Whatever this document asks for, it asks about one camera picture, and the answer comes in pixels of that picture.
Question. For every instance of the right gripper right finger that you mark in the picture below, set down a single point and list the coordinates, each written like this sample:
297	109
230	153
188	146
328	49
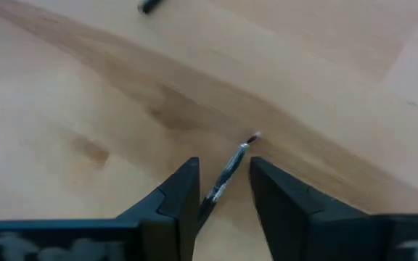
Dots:
303	224

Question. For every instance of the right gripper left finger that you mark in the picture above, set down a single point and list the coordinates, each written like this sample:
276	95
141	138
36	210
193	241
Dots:
172	217

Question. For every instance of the thin black makeup brush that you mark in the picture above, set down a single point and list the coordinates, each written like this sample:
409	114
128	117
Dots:
149	5
227	172

